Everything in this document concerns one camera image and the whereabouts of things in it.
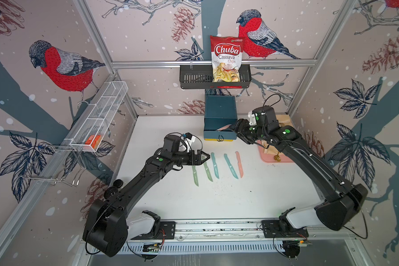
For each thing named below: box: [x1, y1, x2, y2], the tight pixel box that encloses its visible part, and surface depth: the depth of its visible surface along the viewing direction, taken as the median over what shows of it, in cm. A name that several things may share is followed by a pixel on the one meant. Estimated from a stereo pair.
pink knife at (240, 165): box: [234, 150, 244, 179], surface depth 97 cm
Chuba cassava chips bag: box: [210, 35, 244, 83], surface depth 85 cm
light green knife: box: [191, 165, 199, 187], surface depth 92 cm
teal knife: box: [210, 151, 220, 179], surface depth 97 cm
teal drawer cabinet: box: [203, 94, 238, 140], surface depth 95 cm
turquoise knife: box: [223, 152, 239, 179], surface depth 97 cm
